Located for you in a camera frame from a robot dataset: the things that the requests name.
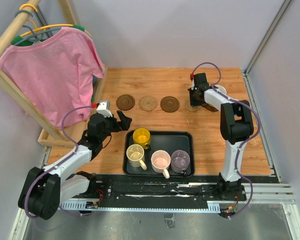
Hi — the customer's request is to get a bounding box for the black plastic tray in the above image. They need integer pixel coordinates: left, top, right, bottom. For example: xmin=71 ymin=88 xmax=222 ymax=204
xmin=122 ymin=130 xmax=195 ymax=179

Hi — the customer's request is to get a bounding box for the yellow glass mug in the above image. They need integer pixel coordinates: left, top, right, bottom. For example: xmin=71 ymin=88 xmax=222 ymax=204
xmin=132 ymin=127 xmax=151 ymax=150

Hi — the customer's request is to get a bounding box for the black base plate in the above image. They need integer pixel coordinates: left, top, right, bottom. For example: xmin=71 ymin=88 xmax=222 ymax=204
xmin=92 ymin=173 xmax=247 ymax=204

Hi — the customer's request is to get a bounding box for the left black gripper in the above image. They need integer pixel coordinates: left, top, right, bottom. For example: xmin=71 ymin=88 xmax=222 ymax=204
xmin=99 ymin=110 xmax=132 ymax=142

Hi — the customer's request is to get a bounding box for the brown wooden coaster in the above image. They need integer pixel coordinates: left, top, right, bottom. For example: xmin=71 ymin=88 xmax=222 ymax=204
xmin=116 ymin=94 xmax=135 ymax=111
xmin=160 ymin=96 xmax=180 ymax=113
xmin=203 ymin=104 xmax=219 ymax=112

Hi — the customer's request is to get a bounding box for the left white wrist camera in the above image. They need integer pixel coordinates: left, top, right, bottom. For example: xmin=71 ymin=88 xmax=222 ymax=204
xmin=96 ymin=100 xmax=112 ymax=118

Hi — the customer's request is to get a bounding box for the woven rattan coaster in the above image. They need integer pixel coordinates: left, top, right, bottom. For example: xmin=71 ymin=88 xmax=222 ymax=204
xmin=138 ymin=95 xmax=158 ymax=112
xmin=184 ymin=99 xmax=202 ymax=112

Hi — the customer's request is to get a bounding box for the aluminium frame rail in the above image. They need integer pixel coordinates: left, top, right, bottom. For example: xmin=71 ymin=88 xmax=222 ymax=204
xmin=242 ymin=183 xmax=297 ymax=201

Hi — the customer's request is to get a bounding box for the pink t-shirt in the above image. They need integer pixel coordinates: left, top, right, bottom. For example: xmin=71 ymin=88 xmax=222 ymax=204
xmin=0 ymin=27 xmax=105 ymax=129

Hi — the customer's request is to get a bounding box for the white slotted cable duct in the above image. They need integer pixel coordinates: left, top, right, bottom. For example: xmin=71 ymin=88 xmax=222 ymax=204
xmin=61 ymin=198 xmax=221 ymax=214

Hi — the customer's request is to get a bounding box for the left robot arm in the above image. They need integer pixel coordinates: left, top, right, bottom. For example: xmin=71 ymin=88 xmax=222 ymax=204
xmin=18 ymin=110 xmax=132 ymax=220

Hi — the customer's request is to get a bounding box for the pale green octagonal mug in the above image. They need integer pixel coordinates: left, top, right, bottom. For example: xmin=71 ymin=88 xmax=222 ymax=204
xmin=213 ymin=85 xmax=227 ymax=95

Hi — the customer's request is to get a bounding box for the wooden clothes rack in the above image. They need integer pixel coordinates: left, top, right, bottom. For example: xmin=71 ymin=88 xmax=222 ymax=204
xmin=0 ymin=0 xmax=108 ymax=148

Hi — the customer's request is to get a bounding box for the aluminium corner post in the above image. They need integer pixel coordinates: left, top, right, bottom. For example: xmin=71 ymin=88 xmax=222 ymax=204
xmin=244 ymin=0 xmax=294 ymax=75

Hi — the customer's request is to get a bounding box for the yellow clothes hanger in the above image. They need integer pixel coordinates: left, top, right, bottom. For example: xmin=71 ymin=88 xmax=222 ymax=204
xmin=31 ymin=0 xmax=92 ymax=37

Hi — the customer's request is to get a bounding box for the pink mug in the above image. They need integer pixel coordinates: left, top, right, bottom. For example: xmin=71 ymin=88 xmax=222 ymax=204
xmin=150 ymin=150 xmax=171 ymax=179

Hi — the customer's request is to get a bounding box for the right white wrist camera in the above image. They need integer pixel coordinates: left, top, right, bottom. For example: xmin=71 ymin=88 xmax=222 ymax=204
xmin=192 ymin=72 xmax=210 ymax=90

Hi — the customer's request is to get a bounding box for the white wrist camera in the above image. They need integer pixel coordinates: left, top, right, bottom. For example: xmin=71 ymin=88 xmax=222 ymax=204
xmin=192 ymin=72 xmax=210 ymax=90
xmin=96 ymin=100 xmax=112 ymax=118

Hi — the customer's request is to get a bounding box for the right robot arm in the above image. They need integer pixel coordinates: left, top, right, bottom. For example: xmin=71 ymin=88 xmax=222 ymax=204
xmin=188 ymin=86 xmax=254 ymax=200

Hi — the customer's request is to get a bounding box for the purple mug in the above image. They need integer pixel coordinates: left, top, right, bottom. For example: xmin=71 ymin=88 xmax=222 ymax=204
xmin=170 ymin=150 xmax=190 ymax=176

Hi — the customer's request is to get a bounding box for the grey clothes hanger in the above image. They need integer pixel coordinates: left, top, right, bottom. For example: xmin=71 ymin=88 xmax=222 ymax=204
xmin=13 ymin=5 xmax=62 ymax=46

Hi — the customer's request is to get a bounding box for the cream yellow mug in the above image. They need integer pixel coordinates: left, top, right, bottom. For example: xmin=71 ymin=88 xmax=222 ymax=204
xmin=125 ymin=144 xmax=147 ymax=171

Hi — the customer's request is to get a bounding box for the green clothes hanger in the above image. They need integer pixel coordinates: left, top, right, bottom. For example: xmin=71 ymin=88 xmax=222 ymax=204
xmin=10 ymin=23 xmax=92 ymax=46

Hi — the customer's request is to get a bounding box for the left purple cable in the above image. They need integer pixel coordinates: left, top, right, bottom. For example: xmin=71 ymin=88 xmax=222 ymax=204
xmin=23 ymin=103 xmax=98 ymax=232

